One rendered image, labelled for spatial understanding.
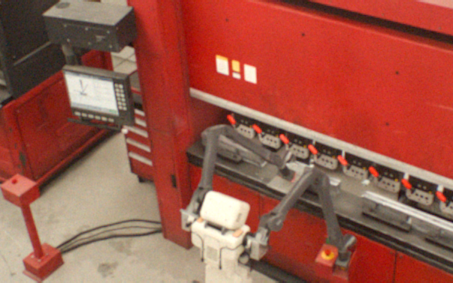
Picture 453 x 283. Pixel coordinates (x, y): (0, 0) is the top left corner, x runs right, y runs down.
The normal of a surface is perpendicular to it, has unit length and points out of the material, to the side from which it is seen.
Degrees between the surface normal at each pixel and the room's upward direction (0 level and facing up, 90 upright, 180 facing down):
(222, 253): 82
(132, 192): 0
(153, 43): 90
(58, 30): 90
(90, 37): 90
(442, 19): 90
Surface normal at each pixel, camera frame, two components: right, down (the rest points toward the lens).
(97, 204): -0.07, -0.80
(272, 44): -0.59, 0.51
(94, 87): -0.38, 0.56
